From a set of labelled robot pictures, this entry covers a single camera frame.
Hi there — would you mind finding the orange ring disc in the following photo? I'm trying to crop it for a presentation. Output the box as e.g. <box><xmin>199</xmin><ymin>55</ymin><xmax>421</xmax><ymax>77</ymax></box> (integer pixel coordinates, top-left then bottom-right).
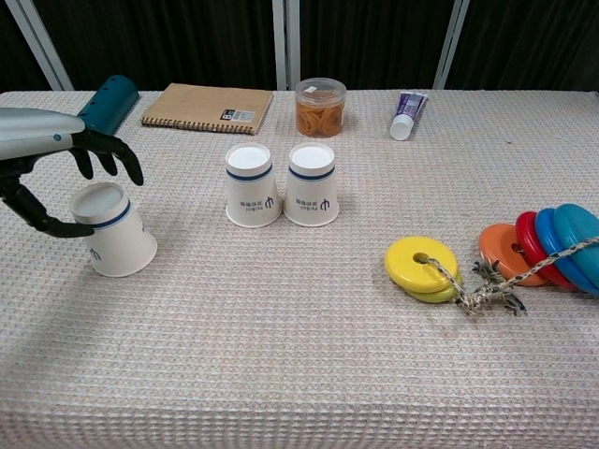
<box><xmin>477</xmin><ymin>223</ymin><xmax>548</xmax><ymax>287</ymax></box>

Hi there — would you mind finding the clear jar of orange rings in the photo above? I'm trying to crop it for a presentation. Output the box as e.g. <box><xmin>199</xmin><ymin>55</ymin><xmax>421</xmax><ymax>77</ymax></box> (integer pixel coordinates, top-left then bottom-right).
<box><xmin>294</xmin><ymin>77</ymin><xmax>347</xmax><ymax>138</ymax></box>

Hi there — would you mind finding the beige waffle tablecloth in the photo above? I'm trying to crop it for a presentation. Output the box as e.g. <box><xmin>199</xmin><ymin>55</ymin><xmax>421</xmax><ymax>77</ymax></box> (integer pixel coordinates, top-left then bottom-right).
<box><xmin>0</xmin><ymin>88</ymin><xmax>599</xmax><ymax>449</ymax></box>

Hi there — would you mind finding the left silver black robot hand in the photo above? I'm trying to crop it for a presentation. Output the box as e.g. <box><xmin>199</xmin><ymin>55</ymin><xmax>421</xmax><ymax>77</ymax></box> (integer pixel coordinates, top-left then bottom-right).
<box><xmin>0</xmin><ymin>107</ymin><xmax>145</xmax><ymax>239</ymax></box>

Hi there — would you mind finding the braided string with knots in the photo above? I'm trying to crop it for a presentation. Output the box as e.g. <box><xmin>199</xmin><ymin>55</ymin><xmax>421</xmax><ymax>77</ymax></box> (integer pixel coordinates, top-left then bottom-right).
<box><xmin>423</xmin><ymin>236</ymin><xmax>599</xmax><ymax>317</ymax></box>

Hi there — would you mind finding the blue ring disc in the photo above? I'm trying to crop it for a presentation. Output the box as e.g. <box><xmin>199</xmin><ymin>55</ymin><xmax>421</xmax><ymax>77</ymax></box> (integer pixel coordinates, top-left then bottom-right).
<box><xmin>534</xmin><ymin>208</ymin><xmax>599</xmax><ymax>295</ymax></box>

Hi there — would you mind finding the purple white toothpaste tube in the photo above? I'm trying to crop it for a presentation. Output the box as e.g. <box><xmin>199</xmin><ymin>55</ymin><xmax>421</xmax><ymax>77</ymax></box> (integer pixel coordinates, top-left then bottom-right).
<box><xmin>389</xmin><ymin>92</ymin><xmax>430</xmax><ymax>141</ymax></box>

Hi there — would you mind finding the yellow ring disc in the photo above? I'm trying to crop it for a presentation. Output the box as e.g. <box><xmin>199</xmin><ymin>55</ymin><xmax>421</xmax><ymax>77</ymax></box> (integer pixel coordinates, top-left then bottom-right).
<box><xmin>385</xmin><ymin>237</ymin><xmax>462</xmax><ymax>292</ymax></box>

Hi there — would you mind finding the lime green ring disc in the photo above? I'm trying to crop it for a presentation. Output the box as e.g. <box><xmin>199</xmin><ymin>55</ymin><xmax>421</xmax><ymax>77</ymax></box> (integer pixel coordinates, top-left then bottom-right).
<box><xmin>404</xmin><ymin>271</ymin><xmax>464</xmax><ymax>305</ymax></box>

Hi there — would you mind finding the red ring disc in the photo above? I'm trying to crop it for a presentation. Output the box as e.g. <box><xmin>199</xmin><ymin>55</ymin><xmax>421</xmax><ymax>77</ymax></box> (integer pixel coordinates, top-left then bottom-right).
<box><xmin>515</xmin><ymin>210</ymin><xmax>579</xmax><ymax>291</ymax></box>

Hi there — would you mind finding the white paper cup blue band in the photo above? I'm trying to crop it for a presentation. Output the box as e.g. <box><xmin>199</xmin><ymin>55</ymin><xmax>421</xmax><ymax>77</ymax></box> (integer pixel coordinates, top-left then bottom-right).
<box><xmin>69</xmin><ymin>181</ymin><xmax>159</xmax><ymax>278</ymax></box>
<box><xmin>283</xmin><ymin>142</ymin><xmax>341</xmax><ymax>228</ymax></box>
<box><xmin>224</xmin><ymin>142</ymin><xmax>284</xmax><ymax>229</ymax></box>

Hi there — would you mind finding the teal plastic block with holes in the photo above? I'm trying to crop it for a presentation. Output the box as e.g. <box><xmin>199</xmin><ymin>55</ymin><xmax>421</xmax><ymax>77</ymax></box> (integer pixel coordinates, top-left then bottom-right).
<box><xmin>77</xmin><ymin>74</ymin><xmax>140</xmax><ymax>136</ymax></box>

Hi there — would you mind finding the teal ring disc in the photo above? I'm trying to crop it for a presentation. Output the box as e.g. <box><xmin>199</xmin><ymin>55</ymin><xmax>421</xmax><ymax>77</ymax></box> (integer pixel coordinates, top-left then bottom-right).
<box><xmin>552</xmin><ymin>203</ymin><xmax>599</xmax><ymax>297</ymax></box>

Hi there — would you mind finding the grey metal partition post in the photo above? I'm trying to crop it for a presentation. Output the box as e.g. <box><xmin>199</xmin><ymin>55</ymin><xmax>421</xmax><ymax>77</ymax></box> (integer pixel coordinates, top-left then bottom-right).
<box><xmin>432</xmin><ymin>0</ymin><xmax>471</xmax><ymax>91</ymax></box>
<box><xmin>272</xmin><ymin>0</ymin><xmax>301</xmax><ymax>91</ymax></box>
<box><xmin>7</xmin><ymin>0</ymin><xmax>74</xmax><ymax>92</ymax></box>

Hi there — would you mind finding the brown spiral notebook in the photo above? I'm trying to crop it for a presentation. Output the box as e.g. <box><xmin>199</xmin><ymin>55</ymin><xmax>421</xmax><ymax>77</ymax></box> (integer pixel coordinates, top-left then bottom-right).
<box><xmin>140</xmin><ymin>82</ymin><xmax>274</xmax><ymax>136</ymax></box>

